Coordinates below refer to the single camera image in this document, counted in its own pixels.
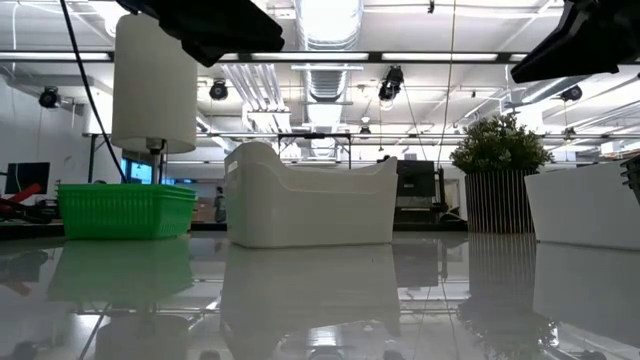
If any black slotted plastic basket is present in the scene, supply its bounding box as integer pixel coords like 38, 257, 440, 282
619, 154, 640, 206

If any white plastic storage bin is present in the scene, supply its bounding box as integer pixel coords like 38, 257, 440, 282
523, 159, 640, 251
224, 149, 399, 249
224, 141, 399, 196

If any green slotted plastic basket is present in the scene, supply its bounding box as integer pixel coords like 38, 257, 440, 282
56, 183, 198, 194
57, 187, 197, 241

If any black ceiling spotlight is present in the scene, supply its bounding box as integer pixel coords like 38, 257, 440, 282
38, 85, 60, 110
208, 79, 230, 102
378, 64, 405, 101
559, 84, 584, 104

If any white lamp with wooden base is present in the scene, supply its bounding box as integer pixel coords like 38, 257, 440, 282
110, 12, 199, 185

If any blue lit screen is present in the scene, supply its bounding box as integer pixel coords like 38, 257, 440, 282
121, 158, 154, 185

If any black overhead beam with lights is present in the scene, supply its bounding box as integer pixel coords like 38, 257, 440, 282
0, 49, 640, 65

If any person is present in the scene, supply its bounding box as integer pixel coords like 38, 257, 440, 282
213, 186, 227, 224

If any potted green plant ribbed pot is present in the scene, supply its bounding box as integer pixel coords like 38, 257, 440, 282
448, 113, 555, 235

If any black boxy equipment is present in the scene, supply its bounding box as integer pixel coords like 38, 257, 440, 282
393, 158, 449, 225

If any dark computer monitor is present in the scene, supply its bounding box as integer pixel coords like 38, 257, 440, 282
3, 161, 51, 196

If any red tool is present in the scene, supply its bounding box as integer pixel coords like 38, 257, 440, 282
0, 182, 44, 214

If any silver ventilation duct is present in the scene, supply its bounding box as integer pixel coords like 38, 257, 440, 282
293, 0, 365, 159

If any black cable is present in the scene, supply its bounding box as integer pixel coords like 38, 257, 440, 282
58, 0, 129, 184

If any black aluminium table frame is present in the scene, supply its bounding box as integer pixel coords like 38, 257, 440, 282
0, 219, 469, 241

